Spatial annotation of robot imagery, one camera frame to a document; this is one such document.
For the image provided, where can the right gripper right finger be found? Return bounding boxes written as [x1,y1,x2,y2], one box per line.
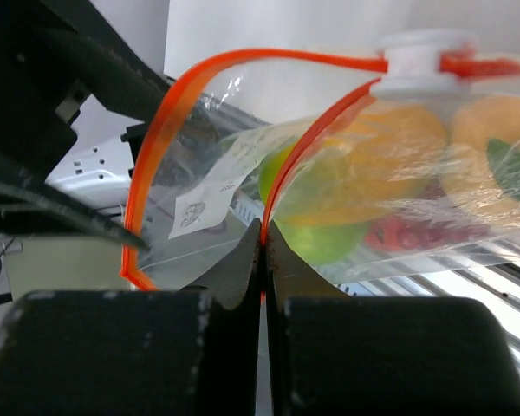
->
[260,224,520,415]

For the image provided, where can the orange fruit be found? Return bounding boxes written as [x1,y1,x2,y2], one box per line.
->
[440,95,520,230]

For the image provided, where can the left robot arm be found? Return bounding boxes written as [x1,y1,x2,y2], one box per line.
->
[0,1,169,247]

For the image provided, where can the clear zip top bag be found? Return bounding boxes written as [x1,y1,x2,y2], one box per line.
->
[120,29,520,289]

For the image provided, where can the red grape bunch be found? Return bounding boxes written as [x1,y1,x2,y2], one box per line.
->
[363,179,491,252]

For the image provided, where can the green apple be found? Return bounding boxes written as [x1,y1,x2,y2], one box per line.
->
[258,146,369,266]

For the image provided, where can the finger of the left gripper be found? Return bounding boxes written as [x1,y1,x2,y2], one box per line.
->
[29,25,169,121]
[0,154,149,250]

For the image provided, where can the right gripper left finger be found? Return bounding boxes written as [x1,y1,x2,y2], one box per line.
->
[0,221,261,415]

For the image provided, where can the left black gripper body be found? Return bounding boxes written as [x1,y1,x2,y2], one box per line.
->
[0,0,170,237]

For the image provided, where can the yellow green mango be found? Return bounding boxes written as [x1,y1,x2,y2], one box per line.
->
[276,106,448,226]

